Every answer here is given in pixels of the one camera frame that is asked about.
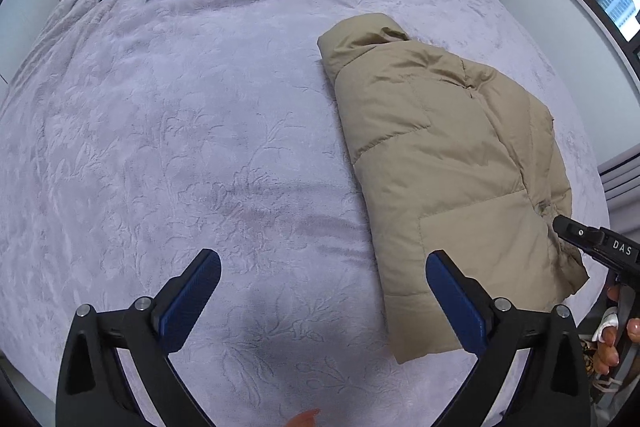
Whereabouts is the beige puffer jacket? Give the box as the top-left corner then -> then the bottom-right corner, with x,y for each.
318,13 -> 590,364

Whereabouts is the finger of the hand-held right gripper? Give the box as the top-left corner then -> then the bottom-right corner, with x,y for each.
552,214 -> 607,258

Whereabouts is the purple embossed blanket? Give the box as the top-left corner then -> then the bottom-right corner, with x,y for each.
0,0 -> 613,427

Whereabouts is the person's left hand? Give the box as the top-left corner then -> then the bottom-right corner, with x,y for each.
286,409 -> 322,427

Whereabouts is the person's right hand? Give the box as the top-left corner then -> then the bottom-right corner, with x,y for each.
591,283 -> 640,379

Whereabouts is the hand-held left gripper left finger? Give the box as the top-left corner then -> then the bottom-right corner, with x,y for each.
56,248 -> 222,427

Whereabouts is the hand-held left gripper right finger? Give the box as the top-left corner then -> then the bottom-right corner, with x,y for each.
426,250 -> 592,427

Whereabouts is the grey curtain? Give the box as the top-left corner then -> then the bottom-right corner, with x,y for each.
598,154 -> 640,233

